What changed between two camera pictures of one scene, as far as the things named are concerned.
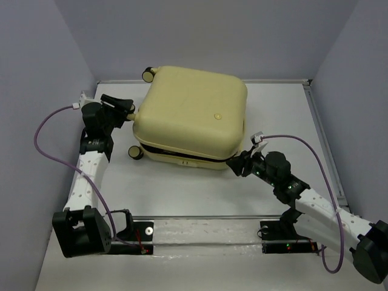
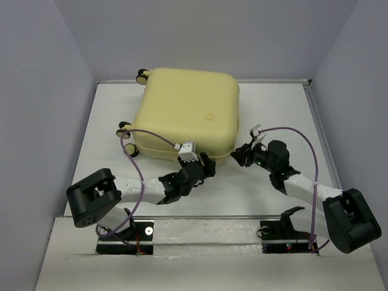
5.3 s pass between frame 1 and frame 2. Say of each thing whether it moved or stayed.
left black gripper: moved
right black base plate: stayed
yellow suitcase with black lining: stayed
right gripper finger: moved
